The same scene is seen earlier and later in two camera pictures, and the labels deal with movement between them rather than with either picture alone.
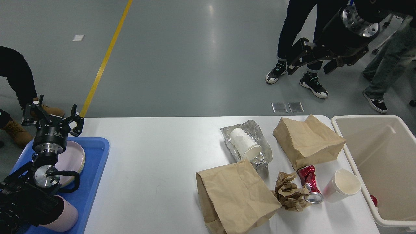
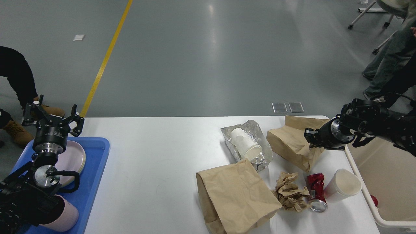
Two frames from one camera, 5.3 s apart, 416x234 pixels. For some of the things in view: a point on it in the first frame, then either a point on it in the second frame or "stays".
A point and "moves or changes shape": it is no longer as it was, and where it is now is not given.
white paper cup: x=244 y=145 stays
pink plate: x=72 y=158 stays
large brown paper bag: x=233 y=199 stays
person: x=296 y=12 -> x=406 y=79
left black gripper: x=50 y=138 stays
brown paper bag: x=306 y=141 moves or changes shape
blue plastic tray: x=95 y=149 stays
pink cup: x=66 y=220 stays
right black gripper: x=344 y=38 -> x=331 y=136
